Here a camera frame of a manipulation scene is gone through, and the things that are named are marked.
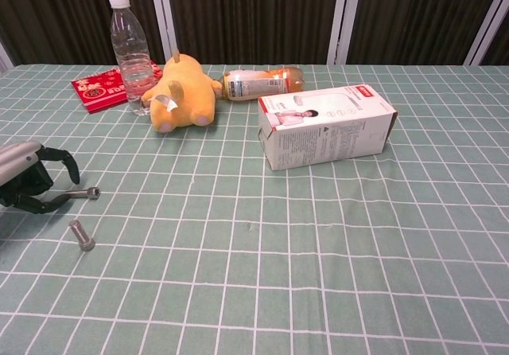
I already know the metal bolt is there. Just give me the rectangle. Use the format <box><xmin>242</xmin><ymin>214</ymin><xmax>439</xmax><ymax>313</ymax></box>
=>
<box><xmin>69</xmin><ymin>185</ymin><xmax>102</xmax><ymax>202</ymax></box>
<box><xmin>68</xmin><ymin>218</ymin><xmax>96</xmax><ymax>253</ymax></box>

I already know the white frame post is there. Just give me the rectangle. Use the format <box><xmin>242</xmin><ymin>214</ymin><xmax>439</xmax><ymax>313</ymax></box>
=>
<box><xmin>326</xmin><ymin>0</ymin><xmax>364</xmax><ymax>67</ymax></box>
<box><xmin>147</xmin><ymin>0</ymin><xmax>179</xmax><ymax>66</ymax></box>
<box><xmin>0</xmin><ymin>41</ymin><xmax>14</xmax><ymax>72</ymax></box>
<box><xmin>464</xmin><ymin>0</ymin><xmax>509</xmax><ymax>67</ymax></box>

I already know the yellow plush toy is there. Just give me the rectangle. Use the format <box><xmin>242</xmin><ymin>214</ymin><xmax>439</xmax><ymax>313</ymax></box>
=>
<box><xmin>140</xmin><ymin>49</ymin><xmax>223</xmax><ymax>135</ymax></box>

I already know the dark pleated curtain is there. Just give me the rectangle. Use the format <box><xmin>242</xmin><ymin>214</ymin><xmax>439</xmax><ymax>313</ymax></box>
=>
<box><xmin>0</xmin><ymin>0</ymin><xmax>509</xmax><ymax>67</ymax></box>

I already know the clear plastic water bottle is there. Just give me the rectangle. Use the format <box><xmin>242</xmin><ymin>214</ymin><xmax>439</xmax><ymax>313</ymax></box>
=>
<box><xmin>107</xmin><ymin>0</ymin><xmax>156</xmax><ymax>117</ymax></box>

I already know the green checked tablecloth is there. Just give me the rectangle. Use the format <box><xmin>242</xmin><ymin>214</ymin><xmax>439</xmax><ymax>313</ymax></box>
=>
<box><xmin>0</xmin><ymin>63</ymin><xmax>509</xmax><ymax>355</ymax></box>

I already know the amber tea drink bottle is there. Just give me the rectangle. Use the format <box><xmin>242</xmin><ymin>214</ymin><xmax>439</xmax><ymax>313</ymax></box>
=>
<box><xmin>216</xmin><ymin>65</ymin><xmax>306</xmax><ymax>103</ymax></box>

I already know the white red carton box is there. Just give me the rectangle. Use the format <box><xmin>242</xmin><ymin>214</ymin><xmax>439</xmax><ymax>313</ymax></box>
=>
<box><xmin>257</xmin><ymin>84</ymin><xmax>398</xmax><ymax>172</ymax></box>

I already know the red printed booklet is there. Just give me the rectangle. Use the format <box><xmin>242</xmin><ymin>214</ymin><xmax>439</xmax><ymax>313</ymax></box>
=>
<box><xmin>70</xmin><ymin>62</ymin><xmax>164</xmax><ymax>115</ymax></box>

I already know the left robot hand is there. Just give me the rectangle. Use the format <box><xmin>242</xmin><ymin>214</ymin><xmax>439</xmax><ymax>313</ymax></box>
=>
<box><xmin>0</xmin><ymin>140</ymin><xmax>81</xmax><ymax>217</ymax></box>

